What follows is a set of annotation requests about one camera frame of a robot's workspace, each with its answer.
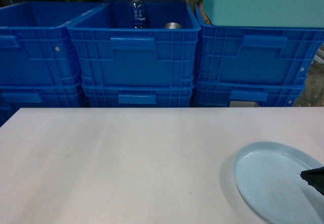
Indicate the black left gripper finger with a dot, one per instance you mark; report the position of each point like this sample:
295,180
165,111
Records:
314,177

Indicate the light blue oval tray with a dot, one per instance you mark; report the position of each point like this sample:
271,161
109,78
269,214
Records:
268,177

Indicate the blue crate bottom right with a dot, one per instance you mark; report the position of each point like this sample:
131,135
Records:
217,94

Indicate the blue crate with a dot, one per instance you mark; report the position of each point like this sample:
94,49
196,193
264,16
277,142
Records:
254,55
217,94
122,96
15,97
36,48
113,53

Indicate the blue crate top right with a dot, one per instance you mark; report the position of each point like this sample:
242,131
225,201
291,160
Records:
254,55

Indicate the blue crate bottom middle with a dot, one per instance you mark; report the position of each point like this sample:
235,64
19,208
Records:
122,96

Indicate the teal foam box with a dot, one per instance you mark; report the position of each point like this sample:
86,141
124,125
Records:
265,13

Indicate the silver metal bowl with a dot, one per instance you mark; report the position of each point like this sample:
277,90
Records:
173,25

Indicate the blue crate top middle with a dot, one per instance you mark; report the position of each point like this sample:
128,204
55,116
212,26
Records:
113,53

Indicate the clear water bottle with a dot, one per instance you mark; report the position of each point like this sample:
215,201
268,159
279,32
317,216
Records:
137,14

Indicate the blue crate top left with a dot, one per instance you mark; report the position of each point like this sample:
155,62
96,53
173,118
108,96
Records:
36,48

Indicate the blue crate bottom left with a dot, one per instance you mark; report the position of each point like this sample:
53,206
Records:
15,97

